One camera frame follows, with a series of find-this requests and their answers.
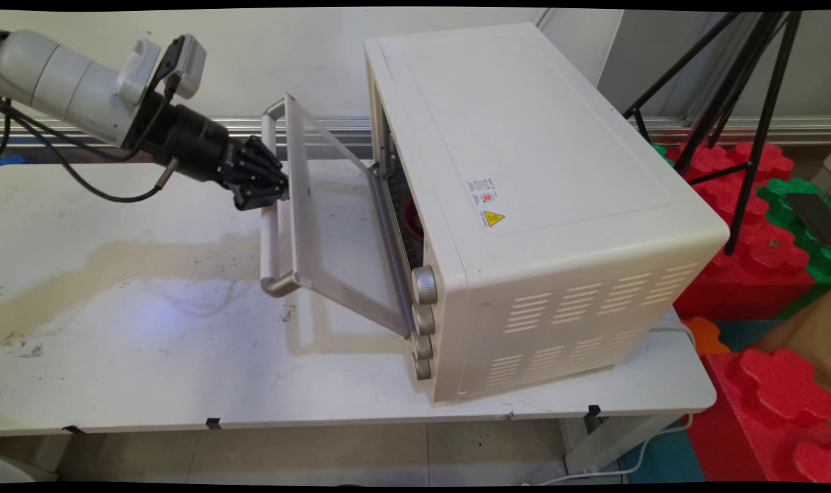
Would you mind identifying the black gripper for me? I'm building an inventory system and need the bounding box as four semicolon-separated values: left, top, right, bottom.
140;91;290;212

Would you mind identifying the glass oven door with handle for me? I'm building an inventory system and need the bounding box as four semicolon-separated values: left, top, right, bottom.
259;93;417;340

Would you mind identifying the red item inside oven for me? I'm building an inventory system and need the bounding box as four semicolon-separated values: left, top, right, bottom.
402;198;425;242

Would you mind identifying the large silver oven knob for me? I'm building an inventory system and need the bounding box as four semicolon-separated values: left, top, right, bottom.
411;265;439;305

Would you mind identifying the white text label sticker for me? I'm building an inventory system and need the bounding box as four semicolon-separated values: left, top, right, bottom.
466;177;500;206

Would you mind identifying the cream toaster oven body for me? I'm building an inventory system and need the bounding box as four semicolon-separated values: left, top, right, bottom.
363;23;732;405

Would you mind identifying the white table leg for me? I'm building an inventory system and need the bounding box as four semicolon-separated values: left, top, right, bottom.
561;413;685;475

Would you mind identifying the orange foam piece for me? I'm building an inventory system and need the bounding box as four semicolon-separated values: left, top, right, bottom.
682;316;732;357

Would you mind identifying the teal foam mat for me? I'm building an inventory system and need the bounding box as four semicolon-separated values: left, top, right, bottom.
619;421;706;484

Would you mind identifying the red foam block stack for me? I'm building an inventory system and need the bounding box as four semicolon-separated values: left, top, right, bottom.
667;140;817;323

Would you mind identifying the black tripod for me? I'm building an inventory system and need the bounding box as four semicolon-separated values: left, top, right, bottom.
624;10;806;257

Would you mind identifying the green foam block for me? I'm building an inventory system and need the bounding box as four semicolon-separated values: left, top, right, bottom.
756;178;831;320

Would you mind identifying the dark flat object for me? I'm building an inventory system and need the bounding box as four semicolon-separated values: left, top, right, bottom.
785;193;831;248

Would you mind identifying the red foam block with bumps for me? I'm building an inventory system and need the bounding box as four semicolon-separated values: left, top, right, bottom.
688;347;831;484

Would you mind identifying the brown cardboard box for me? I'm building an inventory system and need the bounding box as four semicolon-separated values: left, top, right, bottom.
753;293;831;392

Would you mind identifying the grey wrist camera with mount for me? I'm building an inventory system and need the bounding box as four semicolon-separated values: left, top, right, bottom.
113;34;208;105

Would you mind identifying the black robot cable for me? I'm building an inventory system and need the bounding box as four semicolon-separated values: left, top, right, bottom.
0;72;183;205

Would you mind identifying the white power cord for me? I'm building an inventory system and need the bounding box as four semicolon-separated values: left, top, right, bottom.
525;320;698;485

